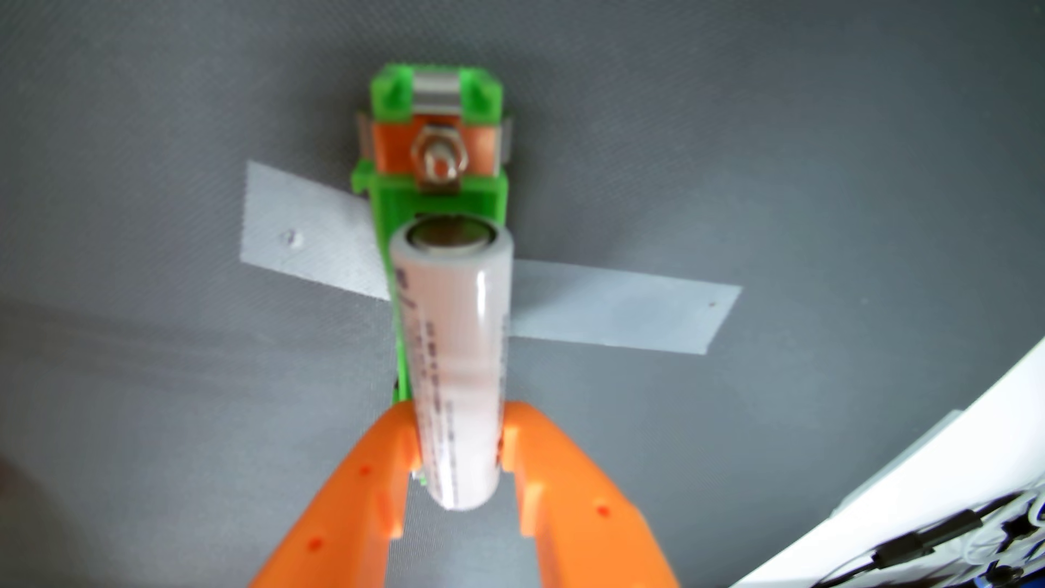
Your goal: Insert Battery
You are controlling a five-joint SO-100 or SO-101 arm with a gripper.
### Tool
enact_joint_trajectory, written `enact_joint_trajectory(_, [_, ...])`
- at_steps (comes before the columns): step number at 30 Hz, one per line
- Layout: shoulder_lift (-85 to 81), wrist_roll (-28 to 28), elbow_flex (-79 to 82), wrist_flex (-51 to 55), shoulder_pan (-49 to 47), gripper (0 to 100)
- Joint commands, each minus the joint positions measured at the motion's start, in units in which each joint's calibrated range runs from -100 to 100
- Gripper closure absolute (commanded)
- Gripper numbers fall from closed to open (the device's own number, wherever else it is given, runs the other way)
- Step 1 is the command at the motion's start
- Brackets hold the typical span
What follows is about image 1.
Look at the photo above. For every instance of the green battery holder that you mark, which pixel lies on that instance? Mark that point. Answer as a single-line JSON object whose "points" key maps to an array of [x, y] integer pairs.
{"points": [[392, 200]]}

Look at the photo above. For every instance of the dark grey table mat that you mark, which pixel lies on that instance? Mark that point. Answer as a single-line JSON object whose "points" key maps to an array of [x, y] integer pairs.
{"points": [[163, 367]]}

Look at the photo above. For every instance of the wide grey tape strip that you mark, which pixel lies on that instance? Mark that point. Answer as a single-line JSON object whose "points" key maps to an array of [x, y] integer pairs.
{"points": [[612, 306]]}

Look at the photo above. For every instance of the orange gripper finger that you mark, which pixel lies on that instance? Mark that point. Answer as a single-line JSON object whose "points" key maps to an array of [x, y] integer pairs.
{"points": [[580, 514], [351, 506]]}

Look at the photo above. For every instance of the white cylindrical battery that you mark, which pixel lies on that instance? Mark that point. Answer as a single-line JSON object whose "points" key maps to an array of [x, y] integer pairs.
{"points": [[457, 367]]}

